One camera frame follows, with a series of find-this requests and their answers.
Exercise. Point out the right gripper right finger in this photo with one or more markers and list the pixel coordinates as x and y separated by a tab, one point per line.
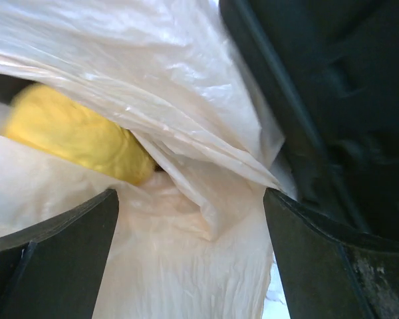
330	270

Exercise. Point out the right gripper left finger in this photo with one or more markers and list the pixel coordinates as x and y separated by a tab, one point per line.
54	269

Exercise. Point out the black plastic toolbox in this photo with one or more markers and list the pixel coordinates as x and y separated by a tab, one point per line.
330	72

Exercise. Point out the yellow fake fruit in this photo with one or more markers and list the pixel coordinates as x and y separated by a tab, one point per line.
47	120

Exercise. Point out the translucent orange plastic bag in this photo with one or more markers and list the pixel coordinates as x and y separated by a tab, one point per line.
193	241

